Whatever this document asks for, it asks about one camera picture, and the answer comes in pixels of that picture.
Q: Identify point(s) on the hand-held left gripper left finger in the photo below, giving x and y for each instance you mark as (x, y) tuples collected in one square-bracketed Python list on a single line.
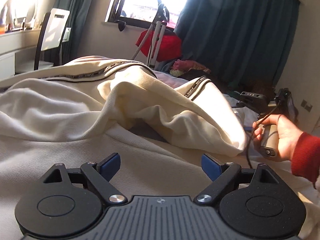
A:
[(110, 166)]

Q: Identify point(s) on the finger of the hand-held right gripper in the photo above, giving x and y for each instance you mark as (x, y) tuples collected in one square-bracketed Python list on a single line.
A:
[(248, 106), (252, 96)]

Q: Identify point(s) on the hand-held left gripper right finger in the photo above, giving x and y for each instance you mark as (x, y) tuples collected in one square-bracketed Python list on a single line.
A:
[(211, 167)]

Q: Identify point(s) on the cream sweatshirt with black trim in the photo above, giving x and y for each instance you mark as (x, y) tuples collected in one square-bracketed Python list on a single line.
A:
[(75, 105)]

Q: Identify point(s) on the person's right forearm red sleeve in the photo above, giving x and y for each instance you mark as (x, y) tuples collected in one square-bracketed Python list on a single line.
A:
[(307, 157)]

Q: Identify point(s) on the pile of dark clothes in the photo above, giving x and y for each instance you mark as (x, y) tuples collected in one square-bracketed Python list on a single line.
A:
[(225, 82)]

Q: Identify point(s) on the person's right hand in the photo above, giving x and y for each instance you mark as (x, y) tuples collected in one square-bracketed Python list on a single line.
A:
[(287, 137)]

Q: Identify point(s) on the bed with pale sheet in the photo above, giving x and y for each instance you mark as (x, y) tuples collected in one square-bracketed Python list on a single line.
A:
[(243, 116)]

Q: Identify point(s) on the dark teal curtain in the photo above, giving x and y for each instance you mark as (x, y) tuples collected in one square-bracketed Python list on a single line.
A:
[(237, 30), (77, 17)]

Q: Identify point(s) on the pink clothing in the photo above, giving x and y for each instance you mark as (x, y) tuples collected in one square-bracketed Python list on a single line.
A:
[(185, 64)]

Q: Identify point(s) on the red bag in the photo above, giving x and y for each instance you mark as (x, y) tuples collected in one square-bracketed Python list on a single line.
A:
[(170, 45)]

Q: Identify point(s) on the garment steamer with stand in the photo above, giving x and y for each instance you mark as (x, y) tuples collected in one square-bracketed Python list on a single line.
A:
[(158, 30)]

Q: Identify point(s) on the white dressing table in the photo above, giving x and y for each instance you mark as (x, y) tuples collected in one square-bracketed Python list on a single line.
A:
[(17, 52)]

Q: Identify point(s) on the white and black chair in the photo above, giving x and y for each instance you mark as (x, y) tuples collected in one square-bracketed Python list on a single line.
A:
[(53, 30)]

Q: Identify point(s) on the grey wall socket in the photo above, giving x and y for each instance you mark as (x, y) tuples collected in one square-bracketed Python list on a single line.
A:
[(306, 105)]

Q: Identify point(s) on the white wall switch plate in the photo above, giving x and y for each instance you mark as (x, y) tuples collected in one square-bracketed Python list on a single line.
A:
[(66, 33)]

